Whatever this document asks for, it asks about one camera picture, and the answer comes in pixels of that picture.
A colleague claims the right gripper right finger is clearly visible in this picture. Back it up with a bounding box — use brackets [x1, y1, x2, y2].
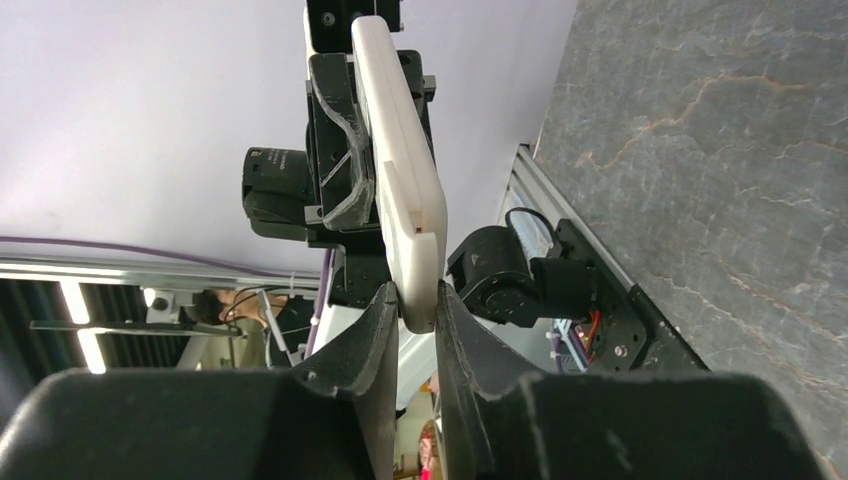
[436, 282, 823, 479]

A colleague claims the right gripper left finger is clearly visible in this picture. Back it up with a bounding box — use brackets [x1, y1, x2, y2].
[1, 283, 398, 479]

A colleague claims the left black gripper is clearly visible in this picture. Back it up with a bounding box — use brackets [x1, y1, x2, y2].
[304, 1, 435, 231]

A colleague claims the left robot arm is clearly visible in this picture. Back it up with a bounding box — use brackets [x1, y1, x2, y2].
[241, 1, 598, 334]

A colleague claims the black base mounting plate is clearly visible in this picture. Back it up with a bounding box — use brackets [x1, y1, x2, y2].
[557, 219, 709, 374]

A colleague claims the ceiling light strip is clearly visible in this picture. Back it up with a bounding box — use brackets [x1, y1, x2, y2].
[59, 280, 106, 374]

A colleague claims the white slotted cable duct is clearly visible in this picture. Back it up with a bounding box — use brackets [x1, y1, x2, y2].
[546, 318, 589, 374]

